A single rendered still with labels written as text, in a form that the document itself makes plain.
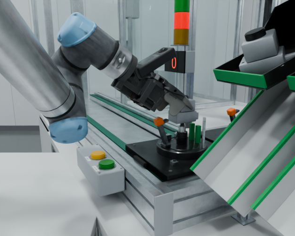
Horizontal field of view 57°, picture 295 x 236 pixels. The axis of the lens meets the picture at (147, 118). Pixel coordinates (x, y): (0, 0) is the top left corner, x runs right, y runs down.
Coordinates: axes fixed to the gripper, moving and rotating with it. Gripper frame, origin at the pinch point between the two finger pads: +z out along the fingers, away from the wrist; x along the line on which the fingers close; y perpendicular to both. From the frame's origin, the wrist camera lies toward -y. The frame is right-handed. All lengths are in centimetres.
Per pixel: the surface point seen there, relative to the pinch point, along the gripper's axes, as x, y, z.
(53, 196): -11.0, 39.8, -13.4
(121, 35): -75, -25, -2
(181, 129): 0.7, 6.7, 3.3
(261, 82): 32.5, -1.7, -13.5
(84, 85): -105, 5, 5
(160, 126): 0.7, 9.0, -3.3
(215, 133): -7.6, 0.2, 23.0
